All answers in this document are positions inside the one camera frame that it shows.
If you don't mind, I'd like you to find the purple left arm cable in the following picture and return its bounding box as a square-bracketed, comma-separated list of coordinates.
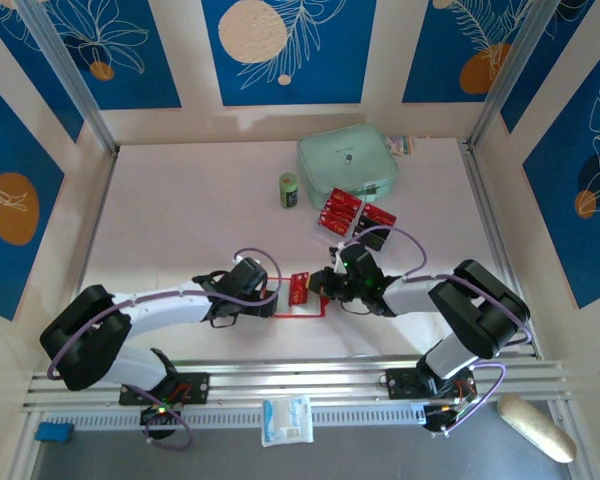
[47, 247, 284, 450]

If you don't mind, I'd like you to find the white and blue wipes packet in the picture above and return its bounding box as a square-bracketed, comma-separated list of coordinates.
[260, 394, 315, 448]

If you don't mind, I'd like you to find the aluminium side rail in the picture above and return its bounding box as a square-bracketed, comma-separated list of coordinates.
[458, 139, 541, 359]
[54, 149, 119, 371]

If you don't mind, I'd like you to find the aluminium frame post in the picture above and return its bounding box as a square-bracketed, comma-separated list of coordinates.
[467, 0, 571, 151]
[17, 0, 120, 155]

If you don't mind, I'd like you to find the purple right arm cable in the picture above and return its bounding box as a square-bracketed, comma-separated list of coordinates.
[337, 225, 534, 441]

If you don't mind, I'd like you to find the red and black battery pack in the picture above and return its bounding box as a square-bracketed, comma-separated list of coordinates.
[357, 215, 389, 236]
[354, 227, 392, 252]
[361, 203, 399, 227]

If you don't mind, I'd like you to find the beige textured oblong object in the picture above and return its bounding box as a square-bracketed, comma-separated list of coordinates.
[497, 393, 579, 464]

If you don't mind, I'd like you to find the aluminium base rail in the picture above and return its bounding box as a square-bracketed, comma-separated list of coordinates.
[22, 355, 571, 416]

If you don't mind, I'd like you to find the clear acrylic card stand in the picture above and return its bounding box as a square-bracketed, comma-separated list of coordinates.
[311, 187, 400, 255]

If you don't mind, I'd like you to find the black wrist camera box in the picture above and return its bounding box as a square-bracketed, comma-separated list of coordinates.
[228, 257, 270, 296]
[337, 248, 380, 285]

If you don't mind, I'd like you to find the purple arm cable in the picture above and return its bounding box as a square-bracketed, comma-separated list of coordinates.
[47, 247, 284, 450]
[337, 225, 534, 441]

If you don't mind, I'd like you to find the slotted grey cable duct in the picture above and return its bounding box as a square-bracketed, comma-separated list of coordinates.
[44, 403, 427, 432]

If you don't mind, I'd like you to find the red credit card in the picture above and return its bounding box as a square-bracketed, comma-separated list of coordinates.
[320, 207, 356, 229]
[329, 187, 363, 210]
[318, 218, 350, 238]
[288, 271, 311, 306]

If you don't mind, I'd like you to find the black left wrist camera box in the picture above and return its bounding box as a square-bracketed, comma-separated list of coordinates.
[228, 257, 270, 296]

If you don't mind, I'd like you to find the blue sponge block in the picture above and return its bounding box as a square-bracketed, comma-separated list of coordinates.
[34, 422, 75, 444]

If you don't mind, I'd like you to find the black controller board with wires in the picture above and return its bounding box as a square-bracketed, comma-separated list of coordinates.
[422, 399, 481, 435]
[138, 403, 182, 441]

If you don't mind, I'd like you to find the mint green zip case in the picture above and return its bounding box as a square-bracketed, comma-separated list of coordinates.
[295, 123, 400, 209]

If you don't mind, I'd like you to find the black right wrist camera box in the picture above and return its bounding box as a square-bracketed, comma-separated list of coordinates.
[337, 248, 380, 285]

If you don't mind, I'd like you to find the white printed medicine packet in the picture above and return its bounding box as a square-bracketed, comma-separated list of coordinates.
[383, 133, 417, 157]

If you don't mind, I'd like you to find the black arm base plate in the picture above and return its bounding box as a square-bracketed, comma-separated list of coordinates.
[385, 367, 476, 401]
[118, 372, 211, 406]

